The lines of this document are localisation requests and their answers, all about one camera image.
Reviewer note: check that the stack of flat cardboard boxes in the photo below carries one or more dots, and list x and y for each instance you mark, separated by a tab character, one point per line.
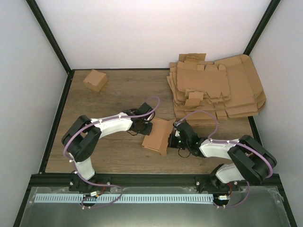
225	89

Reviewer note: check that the black frame post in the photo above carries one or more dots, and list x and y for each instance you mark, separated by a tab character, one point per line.
261	26
48	33

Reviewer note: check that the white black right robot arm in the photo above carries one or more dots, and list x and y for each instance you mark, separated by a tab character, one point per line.
251	162

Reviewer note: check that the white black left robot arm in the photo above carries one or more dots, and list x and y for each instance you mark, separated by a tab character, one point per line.
82	137

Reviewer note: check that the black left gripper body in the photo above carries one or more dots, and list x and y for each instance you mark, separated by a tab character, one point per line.
143	130

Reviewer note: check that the black left frame post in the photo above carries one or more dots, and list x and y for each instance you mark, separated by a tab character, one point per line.
48	33

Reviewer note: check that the folded small cardboard box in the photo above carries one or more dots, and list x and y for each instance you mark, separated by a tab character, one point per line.
95	80

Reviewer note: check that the black aluminium frame rail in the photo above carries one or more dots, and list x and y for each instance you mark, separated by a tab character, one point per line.
71	180

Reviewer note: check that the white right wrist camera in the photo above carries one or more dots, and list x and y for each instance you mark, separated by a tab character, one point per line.
175	130

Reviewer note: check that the light blue slotted cable duct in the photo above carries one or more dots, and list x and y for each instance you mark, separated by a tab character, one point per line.
125	198

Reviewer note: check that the grey metal front plate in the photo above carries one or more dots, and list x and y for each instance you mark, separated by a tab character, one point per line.
248	207

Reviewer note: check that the black right frame post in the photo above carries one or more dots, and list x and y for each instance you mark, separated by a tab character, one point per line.
261	26

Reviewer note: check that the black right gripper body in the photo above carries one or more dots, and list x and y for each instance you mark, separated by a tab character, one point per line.
182	144

